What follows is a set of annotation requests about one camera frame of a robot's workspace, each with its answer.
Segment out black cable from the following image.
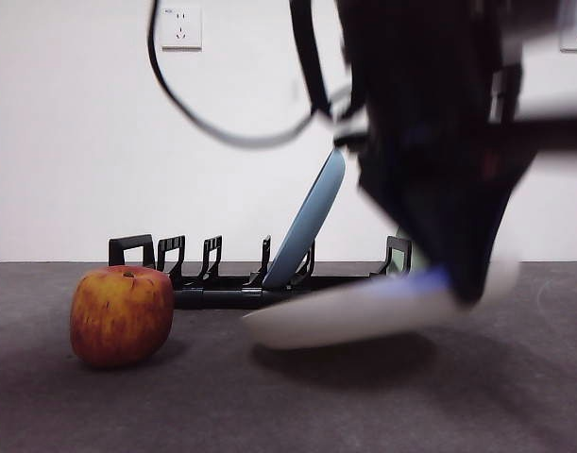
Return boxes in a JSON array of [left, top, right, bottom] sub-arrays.
[[146, 0, 365, 150]]

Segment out white wall socket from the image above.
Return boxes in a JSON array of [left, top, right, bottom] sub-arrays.
[[559, 21, 577, 53], [161, 5, 204, 52]]

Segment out black plastic plate rack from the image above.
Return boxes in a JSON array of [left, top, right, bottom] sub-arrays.
[[108, 233, 415, 311]]

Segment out blue round plate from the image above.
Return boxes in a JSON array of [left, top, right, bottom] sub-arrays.
[[262, 148, 347, 290]]

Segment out green round plate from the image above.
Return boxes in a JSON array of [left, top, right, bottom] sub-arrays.
[[392, 225, 431, 284]]

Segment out red yellow apple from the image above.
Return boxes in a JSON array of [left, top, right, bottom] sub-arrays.
[[70, 265, 175, 369]]

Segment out pale yellow round plate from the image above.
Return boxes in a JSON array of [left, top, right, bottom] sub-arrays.
[[242, 261, 523, 351]]

